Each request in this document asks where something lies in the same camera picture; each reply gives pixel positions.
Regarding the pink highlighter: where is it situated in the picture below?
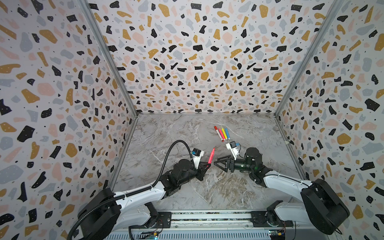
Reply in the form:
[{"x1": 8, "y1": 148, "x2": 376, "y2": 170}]
[
  {"x1": 208, "y1": 148, "x2": 215, "y2": 164},
  {"x1": 218, "y1": 128, "x2": 225, "y2": 141}
]

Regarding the blue highlighter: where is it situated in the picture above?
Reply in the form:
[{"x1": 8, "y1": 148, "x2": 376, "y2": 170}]
[{"x1": 225, "y1": 128, "x2": 231, "y2": 140}]

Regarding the white marker pen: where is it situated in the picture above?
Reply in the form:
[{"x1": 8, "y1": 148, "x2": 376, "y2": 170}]
[{"x1": 214, "y1": 126, "x2": 224, "y2": 142}]

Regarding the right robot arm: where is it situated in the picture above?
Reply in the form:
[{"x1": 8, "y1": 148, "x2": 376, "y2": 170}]
[{"x1": 214, "y1": 148, "x2": 350, "y2": 235}]

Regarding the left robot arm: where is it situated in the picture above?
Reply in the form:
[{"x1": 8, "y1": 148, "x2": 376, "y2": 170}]
[{"x1": 71, "y1": 159, "x2": 211, "y2": 240}]

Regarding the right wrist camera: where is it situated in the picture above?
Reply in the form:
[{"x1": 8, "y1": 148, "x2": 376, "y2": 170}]
[{"x1": 226, "y1": 141, "x2": 239, "y2": 160}]

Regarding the black corrugated cable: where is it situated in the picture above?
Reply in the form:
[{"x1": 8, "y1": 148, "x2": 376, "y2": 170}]
[{"x1": 66, "y1": 140, "x2": 194, "y2": 240}]

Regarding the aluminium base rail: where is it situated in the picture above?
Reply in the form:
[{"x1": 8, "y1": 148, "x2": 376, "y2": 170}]
[{"x1": 80, "y1": 209, "x2": 340, "y2": 240}]

